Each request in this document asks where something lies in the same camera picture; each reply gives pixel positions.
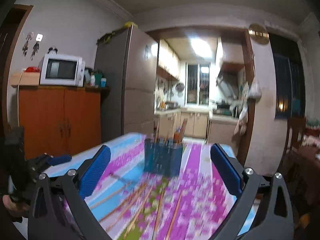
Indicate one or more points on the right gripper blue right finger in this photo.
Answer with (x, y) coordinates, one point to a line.
(228, 168)

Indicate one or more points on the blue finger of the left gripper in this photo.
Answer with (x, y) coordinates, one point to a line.
(54, 161)

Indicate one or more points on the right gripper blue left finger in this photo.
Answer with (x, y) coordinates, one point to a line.
(93, 172)

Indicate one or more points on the wooden chopstick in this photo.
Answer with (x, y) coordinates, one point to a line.
(156, 130)
(177, 135)
(110, 196)
(182, 130)
(122, 212)
(158, 215)
(132, 223)
(167, 136)
(127, 199)
(167, 237)

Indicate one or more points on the lower kitchen cabinets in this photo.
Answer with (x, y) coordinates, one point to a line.
(202, 124)

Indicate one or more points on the kitchen cabinets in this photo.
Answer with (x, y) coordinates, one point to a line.
(168, 61)
(202, 124)

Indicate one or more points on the kitchen window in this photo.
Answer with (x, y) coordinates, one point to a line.
(197, 83)

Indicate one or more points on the upper kitchen cabinets left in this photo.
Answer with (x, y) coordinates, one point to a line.
(168, 61)

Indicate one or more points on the left human hand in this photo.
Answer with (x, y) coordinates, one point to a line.
(16, 210)

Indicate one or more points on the orange wooden cabinet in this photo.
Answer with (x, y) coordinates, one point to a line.
(60, 120)

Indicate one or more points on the floral purple blue tablecloth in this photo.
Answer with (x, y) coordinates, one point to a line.
(205, 201)

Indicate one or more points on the blue perforated utensil holder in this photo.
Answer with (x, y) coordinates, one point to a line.
(162, 157)

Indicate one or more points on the dark wooden chair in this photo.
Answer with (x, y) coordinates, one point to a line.
(294, 136)

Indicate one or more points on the dark wooden side table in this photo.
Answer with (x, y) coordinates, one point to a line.
(304, 172)

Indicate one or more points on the white hanging plastic bag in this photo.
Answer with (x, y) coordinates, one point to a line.
(254, 90)

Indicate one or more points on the cardboard box on cabinet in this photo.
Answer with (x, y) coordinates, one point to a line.
(24, 79)

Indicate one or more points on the steel range hood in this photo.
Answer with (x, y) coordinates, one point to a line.
(228, 84)

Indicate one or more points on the white bottle on cabinet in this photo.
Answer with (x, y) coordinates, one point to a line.
(92, 81)

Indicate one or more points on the white microwave oven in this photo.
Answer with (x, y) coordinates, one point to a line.
(62, 70)

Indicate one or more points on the blue lidded jar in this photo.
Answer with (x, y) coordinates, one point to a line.
(103, 82)

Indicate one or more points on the grey refrigerator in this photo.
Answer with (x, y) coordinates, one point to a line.
(127, 63)

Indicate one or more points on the dark blue framed window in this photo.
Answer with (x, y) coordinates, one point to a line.
(290, 82)

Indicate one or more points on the ceiling light panel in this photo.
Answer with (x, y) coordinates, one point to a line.
(201, 48)

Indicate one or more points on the round gold wall clock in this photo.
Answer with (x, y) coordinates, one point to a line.
(258, 34)

